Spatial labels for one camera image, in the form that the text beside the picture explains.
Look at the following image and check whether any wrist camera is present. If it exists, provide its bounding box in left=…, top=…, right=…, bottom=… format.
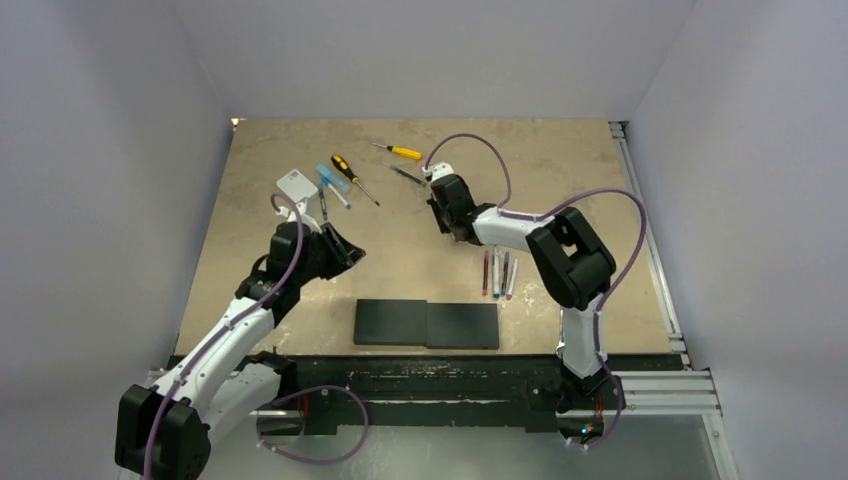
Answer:
left=271, top=195, right=321, bottom=232
left=422, top=162, right=454, bottom=183

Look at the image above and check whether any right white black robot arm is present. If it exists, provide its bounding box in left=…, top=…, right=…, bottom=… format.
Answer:
left=427, top=173, right=617, bottom=407

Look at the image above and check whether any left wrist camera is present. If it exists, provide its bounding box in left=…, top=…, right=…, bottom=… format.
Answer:
left=271, top=195, right=321, bottom=232

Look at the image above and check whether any light blue cap marker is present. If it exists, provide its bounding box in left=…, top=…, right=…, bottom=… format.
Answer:
left=325, top=183, right=352, bottom=210

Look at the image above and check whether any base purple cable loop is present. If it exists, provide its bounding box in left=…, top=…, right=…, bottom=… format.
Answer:
left=255, top=386, right=370, bottom=466

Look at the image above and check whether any black rectangular block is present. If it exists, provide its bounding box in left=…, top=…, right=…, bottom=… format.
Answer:
left=353, top=299, right=500, bottom=350

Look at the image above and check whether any pink cap white marker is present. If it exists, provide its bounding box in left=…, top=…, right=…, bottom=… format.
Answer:
left=505, top=259, right=519, bottom=300

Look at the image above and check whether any red clear pen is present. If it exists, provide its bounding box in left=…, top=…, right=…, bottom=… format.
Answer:
left=481, top=250, right=490, bottom=297

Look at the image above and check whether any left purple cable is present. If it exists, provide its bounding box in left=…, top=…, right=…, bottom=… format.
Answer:
left=142, top=193, right=306, bottom=480

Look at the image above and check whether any dark blue gel pen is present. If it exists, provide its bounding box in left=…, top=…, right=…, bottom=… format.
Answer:
left=500, top=251, right=510, bottom=298

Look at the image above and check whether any black yellow screwdriver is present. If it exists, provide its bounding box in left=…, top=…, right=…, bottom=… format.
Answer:
left=331, top=154, right=380, bottom=206

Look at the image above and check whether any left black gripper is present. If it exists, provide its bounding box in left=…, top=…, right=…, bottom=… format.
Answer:
left=294, top=222, right=364, bottom=285

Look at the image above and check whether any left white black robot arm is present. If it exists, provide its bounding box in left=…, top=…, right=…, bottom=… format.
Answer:
left=114, top=222, right=366, bottom=479

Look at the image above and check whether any white square box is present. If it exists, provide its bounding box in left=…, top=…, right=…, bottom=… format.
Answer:
left=276, top=169, right=318, bottom=202

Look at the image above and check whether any black base frame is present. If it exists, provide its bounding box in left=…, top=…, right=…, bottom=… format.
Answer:
left=165, top=354, right=684, bottom=437

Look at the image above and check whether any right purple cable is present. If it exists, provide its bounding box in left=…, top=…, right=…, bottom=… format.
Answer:
left=423, top=133, right=648, bottom=452

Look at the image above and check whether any yellow handle screwdriver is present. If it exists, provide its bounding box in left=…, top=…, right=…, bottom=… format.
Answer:
left=372, top=142, right=423, bottom=161

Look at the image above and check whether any aluminium side rail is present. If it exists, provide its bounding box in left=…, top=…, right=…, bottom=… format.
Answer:
left=609, top=121, right=723, bottom=415

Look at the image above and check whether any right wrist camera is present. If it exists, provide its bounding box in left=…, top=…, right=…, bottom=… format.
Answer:
left=422, top=162, right=454, bottom=183

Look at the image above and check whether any blue white marker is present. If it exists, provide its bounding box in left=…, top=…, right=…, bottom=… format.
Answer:
left=491, top=246, right=501, bottom=299

